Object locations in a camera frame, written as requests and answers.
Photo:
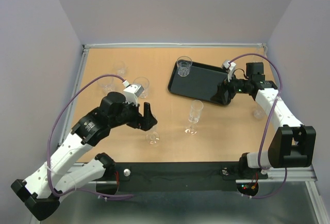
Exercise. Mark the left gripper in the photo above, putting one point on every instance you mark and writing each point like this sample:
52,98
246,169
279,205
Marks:
145,122

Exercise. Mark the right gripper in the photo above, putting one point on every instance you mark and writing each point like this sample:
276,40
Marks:
219,97

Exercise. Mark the clear wine glass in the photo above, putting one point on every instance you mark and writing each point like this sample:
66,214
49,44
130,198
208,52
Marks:
152,136

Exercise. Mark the etched stemmed glass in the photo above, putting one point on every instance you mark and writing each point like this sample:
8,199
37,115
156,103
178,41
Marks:
194,116

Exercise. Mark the faceted tumbler glass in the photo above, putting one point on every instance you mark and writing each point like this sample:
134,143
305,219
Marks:
184,64

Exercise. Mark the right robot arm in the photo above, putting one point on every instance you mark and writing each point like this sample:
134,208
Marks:
293,143

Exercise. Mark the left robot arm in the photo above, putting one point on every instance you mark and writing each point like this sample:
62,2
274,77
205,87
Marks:
44,190

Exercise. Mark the black plastic tray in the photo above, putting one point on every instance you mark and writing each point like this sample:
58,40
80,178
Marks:
201,83

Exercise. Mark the large faceted tumbler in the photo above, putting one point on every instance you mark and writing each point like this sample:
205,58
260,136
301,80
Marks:
144,82

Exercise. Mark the small glass right near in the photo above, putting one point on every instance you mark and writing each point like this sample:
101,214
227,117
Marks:
258,113

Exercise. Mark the wide clear cup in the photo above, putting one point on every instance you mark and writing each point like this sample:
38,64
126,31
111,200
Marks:
106,84

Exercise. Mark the small shot glass far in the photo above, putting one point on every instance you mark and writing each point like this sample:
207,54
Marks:
120,68

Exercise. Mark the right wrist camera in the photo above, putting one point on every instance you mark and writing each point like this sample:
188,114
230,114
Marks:
228,66

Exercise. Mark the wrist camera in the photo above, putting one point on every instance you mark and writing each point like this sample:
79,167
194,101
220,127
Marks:
228,66
133,90

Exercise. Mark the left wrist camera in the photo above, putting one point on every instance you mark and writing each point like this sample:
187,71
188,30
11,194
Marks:
133,90

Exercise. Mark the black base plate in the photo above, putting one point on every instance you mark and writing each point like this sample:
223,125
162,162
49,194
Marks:
129,178

